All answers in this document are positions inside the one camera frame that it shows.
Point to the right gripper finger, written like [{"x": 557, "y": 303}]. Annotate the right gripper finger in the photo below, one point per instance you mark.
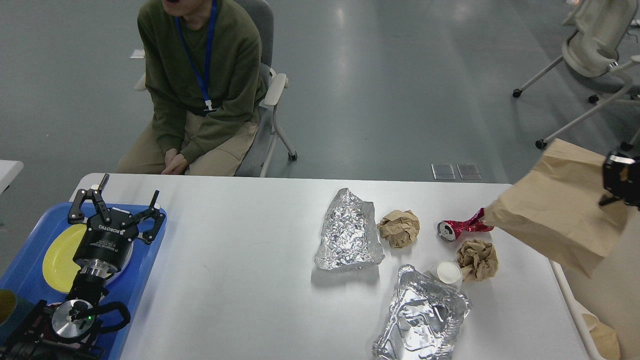
[{"x": 621, "y": 178}]

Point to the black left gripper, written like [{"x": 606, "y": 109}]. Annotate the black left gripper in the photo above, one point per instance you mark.
[{"x": 106, "y": 245}]

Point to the yellow plate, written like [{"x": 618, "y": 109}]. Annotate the yellow plate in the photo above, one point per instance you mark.
[{"x": 58, "y": 267}]

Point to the brown paper bag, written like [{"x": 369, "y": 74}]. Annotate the brown paper bag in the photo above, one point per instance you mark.
[{"x": 554, "y": 209}]

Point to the dark teal mug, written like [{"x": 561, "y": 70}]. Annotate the dark teal mug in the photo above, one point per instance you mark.
[{"x": 13, "y": 311}]

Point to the aluminium foil tray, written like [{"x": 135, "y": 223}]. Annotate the aluminium foil tray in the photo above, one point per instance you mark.
[{"x": 424, "y": 321}]

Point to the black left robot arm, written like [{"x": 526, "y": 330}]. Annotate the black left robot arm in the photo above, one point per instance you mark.
[{"x": 75, "y": 285}]

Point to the blue plastic tray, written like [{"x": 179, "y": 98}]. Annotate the blue plastic tray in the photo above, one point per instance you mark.
[{"x": 24, "y": 275}]

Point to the white side table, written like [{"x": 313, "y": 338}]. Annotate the white side table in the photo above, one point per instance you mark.
[{"x": 9, "y": 170}]

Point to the beige plastic bin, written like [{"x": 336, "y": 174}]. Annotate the beige plastic bin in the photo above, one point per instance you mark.
[{"x": 611, "y": 293}]

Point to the white office chair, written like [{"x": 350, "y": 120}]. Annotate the white office chair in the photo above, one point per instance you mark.
[{"x": 591, "y": 52}]

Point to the floor outlet plate right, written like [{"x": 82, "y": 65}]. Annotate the floor outlet plate right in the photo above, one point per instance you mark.
[{"x": 469, "y": 171}]

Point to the floor outlet plate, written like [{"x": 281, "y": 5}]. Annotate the floor outlet plate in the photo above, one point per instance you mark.
[
  {"x": 469, "y": 171},
  {"x": 443, "y": 171}
]

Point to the grey office chair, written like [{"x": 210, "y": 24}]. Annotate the grey office chair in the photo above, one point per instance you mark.
[{"x": 265, "y": 75}]

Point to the crumpled brown paper wad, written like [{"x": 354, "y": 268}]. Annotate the crumpled brown paper wad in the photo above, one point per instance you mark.
[{"x": 478, "y": 260}]

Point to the floor outlet plate left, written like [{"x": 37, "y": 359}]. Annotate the floor outlet plate left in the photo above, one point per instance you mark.
[{"x": 443, "y": 171}]

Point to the crushed red can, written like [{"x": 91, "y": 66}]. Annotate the crushed red can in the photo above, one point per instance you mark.
[{"x": 450, "y": 230}]

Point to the person in khaki trousers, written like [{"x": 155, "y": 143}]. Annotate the person in khaki trousers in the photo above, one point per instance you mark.
[{"x": 210, "y": 75}]

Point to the white paper cup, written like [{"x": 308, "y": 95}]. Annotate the white paper cup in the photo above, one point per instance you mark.
[{"x": 448, "y": 272}]

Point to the crumpled brown paper ball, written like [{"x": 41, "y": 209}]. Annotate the crumpled brown paper ball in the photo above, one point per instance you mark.
[{"x": 399, "y": 228}]

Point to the crumpled aluminium foil sheet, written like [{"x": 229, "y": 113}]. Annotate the crumpled aluminium foil sheet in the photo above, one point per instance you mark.
[{"x": 349, "y": 236}]

